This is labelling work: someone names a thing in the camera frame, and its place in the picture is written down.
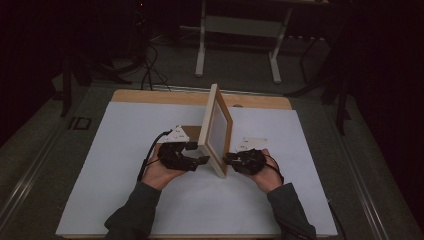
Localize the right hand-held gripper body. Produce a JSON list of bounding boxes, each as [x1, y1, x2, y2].
[[229, 136, 270, 177]]

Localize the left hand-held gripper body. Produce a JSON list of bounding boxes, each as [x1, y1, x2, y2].
[[157, 125, 198, 173]]

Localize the wooden photo frame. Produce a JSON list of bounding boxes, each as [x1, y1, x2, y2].
[[181, 83, 234, 180]]

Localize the person's left hand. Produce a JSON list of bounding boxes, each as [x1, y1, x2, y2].
[[141, 143, 189, 192]]

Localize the person's right hand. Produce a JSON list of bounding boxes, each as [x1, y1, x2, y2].
[[246, 148, 285, 195]]

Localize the black rectangular floor plate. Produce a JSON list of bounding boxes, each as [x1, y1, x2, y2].
[[68, 116, 93, 131]]

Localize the black metal stand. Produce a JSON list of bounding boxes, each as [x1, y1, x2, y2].
[[59, 54, 133, 118], [284, 36, 353, 136]]

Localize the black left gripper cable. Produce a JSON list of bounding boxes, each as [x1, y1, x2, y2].
[[137, 130, 172, 183]]

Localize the black floor cables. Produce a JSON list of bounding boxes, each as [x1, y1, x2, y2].
[[139, 43, 173, 92]]

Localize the white metal desk frame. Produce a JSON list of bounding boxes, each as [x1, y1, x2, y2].
[[194, 0, 294, 84]]

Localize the metal floor rail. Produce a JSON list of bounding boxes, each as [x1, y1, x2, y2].
[[323, 103, 391, 240], [0, 113, 73, 231]]

